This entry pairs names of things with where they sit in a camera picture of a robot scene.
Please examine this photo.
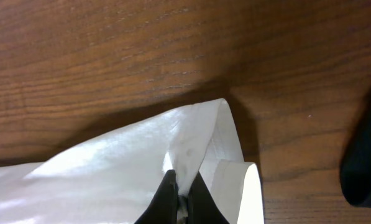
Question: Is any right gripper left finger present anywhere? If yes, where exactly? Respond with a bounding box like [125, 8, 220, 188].
[135, 170, 178, 224]

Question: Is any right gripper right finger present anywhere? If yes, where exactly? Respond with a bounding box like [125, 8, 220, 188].
[187, 173, 229, 224]

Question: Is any white t-shirt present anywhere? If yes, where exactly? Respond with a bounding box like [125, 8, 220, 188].
[0, 99, 264, 223]

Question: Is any crumpled black garment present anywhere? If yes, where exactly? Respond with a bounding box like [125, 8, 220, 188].
[339, 88, 371, 208]

